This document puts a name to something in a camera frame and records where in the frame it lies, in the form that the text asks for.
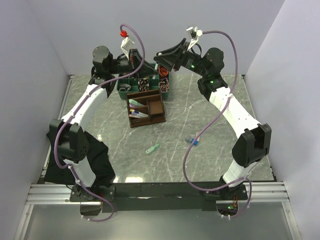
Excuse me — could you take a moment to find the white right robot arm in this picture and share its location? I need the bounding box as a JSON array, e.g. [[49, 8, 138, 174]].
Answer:
[[153, 39, 272, 199]]

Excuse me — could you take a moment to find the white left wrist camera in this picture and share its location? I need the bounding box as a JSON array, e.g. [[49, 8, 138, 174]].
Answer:
[[120, 30, 135, 60]]

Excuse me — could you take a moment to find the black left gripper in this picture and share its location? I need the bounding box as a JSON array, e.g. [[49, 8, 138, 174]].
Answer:
[[108, 48, 159, 81]]

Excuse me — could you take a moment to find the black white rolled tie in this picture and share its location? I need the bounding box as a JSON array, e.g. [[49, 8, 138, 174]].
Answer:
[[137, 78, 150, 92]]

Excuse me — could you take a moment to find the blue grey glue stick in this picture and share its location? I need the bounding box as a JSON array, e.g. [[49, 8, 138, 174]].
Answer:
[[185, 135, 199, 146]]

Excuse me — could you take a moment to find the green compartment tray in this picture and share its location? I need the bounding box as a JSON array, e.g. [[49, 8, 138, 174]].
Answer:
[[116, 63, 170, 100]]

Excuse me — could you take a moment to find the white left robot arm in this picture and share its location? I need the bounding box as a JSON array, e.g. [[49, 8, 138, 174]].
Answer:
[[48, 45, 156, 201]]

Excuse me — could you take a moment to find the grey rolled cloth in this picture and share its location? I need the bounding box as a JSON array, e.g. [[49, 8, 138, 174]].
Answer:
[[118, 83, 131, 92]]

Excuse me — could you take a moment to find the green highlighter on table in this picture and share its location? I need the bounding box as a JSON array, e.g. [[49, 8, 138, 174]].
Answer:
[[145, 143, 161, 155]]

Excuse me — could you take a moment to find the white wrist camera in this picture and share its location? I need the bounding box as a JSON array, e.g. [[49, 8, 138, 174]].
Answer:
[[120, 30, 135, 60], [186, 26, 203, 51]]

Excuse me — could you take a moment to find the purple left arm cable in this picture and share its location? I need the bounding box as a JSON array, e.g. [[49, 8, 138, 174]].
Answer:
[[53, 23, 146, 223]]

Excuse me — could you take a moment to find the orange black rolled tie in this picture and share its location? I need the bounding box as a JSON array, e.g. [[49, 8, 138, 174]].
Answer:
[[158, 66, 169, 78]]

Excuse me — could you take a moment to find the black cloth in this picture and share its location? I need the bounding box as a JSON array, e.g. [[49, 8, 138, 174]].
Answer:
[[44, 131, 116, 187]]

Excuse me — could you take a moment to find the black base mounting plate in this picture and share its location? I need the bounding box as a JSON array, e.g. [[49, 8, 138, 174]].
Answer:
[[69, 181, 249, 214]]

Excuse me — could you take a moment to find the brown wooden desk organizer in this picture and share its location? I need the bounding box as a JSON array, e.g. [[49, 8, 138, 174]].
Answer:
[[126, 89, 166, 128]]

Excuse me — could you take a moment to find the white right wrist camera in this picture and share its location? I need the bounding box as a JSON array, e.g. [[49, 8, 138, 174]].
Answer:
[[186, 26, 203, 51]]

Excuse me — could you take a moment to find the pink black rolled tie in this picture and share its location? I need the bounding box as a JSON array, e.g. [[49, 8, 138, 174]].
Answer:
[[158, 78, 170, 93]]

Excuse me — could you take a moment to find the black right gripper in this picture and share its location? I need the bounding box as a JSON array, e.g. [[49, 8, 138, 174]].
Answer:
[[153, 38, 208, 78]]

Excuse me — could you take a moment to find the aluminium rail frame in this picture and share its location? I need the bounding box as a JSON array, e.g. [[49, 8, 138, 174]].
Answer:
[[17, 74, 298, 240]]

